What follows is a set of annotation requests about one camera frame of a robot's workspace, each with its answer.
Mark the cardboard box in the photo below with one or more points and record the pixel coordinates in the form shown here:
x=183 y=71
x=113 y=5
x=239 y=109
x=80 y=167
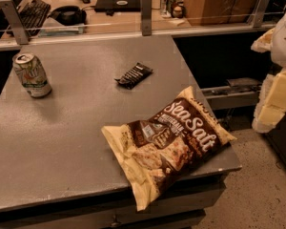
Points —
x=213 y=12

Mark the black headphones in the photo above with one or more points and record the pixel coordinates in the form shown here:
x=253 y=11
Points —
x=68 y=15

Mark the black computer keyboard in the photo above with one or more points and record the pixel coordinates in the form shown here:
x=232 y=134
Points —
x=33 y=15

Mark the metal bracket post left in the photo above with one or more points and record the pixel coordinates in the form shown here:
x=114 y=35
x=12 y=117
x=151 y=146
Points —
x=20 y=34

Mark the metal bracket post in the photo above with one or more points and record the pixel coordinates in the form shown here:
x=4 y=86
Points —
x=258 y=13
x=20 y=34
x=146 y=17

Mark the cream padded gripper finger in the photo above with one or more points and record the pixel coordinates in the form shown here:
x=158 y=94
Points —
x=264 y=42
x=272 y=103

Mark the glass jar on desk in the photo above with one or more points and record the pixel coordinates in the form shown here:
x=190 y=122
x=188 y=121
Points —
x=167 y=8

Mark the sea salt chips bag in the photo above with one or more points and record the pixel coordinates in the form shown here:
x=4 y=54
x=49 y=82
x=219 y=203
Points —
x=156 y=152

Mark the small round brown container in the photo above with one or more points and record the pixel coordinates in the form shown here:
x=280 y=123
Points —
x=177 y=12

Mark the black rxbar chocolate wrapper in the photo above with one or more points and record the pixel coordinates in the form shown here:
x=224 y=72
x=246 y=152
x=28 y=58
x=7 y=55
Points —
x=134 y=76

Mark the metal bracket post middle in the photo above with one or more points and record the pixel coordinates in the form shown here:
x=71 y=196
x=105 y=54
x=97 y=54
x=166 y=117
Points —
x=146 y=17

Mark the black laptop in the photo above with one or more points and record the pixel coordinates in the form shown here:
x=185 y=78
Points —
x=117 y=5

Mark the metal bracket post right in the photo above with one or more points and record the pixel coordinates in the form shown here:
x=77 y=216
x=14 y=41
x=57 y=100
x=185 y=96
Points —
x=258 y=13

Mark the green white soda can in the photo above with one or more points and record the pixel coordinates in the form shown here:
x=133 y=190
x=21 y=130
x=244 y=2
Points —
x=31 y=74

